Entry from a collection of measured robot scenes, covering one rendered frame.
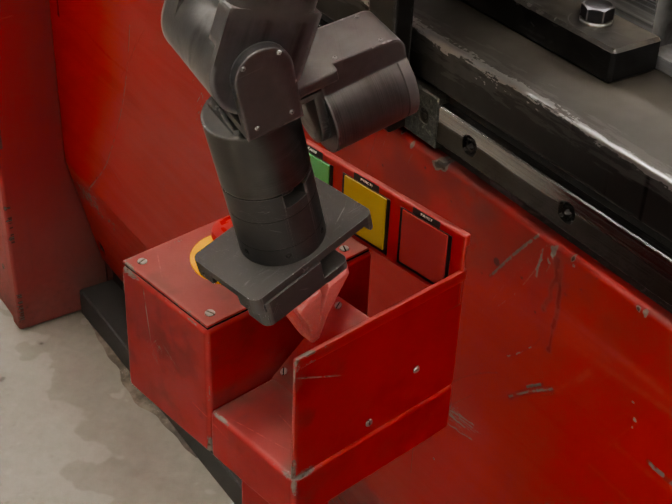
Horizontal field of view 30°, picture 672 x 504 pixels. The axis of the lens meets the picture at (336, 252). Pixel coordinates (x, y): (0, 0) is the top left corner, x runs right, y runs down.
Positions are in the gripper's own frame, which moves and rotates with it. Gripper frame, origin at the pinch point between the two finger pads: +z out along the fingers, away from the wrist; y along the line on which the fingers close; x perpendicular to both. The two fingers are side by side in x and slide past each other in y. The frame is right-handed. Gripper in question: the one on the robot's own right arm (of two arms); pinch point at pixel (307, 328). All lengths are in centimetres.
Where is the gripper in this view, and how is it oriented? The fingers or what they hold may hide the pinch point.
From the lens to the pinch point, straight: 86.9
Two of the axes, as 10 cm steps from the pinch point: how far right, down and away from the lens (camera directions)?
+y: 7.2, -5.6, 4.0
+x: -6.7, -4.4, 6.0
